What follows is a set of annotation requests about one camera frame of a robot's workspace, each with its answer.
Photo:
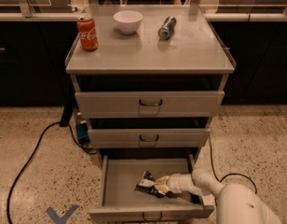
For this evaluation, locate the grey bottom drawer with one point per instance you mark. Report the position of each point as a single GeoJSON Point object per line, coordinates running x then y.
{"type": "Point", "coordinates": [120, 201]}

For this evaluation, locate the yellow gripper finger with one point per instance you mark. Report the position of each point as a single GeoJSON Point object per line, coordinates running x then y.
{"type": "Point", "coordinates": [163, 180]}
{"type": "Point", "coordinates": [163, 189]}

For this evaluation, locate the grey middle drawer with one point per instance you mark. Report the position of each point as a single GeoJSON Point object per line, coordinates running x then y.
{"type": "Point", "coordinates": [148, 138]}

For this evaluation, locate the white bowl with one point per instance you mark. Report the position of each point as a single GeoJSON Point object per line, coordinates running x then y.
{"type": "Point", "coordinates": [127, 21]}

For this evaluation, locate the grey drawer cabinet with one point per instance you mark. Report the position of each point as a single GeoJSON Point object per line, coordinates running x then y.
{"type": "Point", "coordinates": [192, 59]}

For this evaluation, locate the grey top drawer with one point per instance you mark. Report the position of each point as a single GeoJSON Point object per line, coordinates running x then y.
{"type": "Point", "coordinates": [148, 104]}

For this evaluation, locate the orange soda can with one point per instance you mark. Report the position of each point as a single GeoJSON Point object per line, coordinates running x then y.
{"type": "Point", "coordinates": [87, 33]}

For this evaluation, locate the grey drawer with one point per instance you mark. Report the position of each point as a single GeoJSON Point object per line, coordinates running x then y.
{"type": "Point", "coordinates": [120, 201]}
{"type": "Point", "coordinates": [148, 138]}
{"type": "Point", "coordinates": [148, 104]}

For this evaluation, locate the blue chip bag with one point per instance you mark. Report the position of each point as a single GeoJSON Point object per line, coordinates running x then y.
{"type": "Point", "coordinates": [148, 185]}

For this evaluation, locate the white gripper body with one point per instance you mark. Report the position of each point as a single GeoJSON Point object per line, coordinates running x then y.
{"type": "Point", "coordinates": [175, 184]}

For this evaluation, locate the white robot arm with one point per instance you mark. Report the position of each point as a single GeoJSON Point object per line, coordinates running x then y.
{"type": "Point", "coordinates": [236, 204]}

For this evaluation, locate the blue silver can lying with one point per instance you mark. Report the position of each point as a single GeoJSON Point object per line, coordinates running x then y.
{"type": "Point", "coordinates": [167, 28]}

